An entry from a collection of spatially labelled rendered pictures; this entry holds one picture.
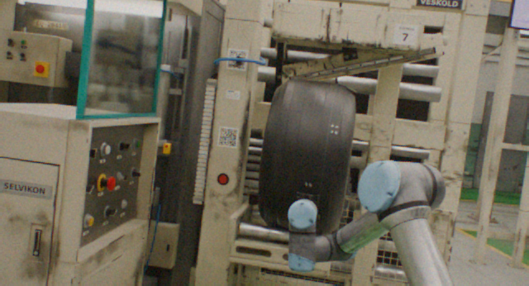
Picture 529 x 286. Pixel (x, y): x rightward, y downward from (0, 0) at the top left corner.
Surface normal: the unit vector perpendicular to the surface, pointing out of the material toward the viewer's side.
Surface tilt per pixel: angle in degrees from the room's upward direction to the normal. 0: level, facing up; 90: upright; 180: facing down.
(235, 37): 90
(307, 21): 90
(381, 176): 84
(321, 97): 39
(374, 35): 90
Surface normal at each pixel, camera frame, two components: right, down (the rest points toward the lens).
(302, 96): 0.01, -0.73
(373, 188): -0.85, -0.18
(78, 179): -0.13, 0.06
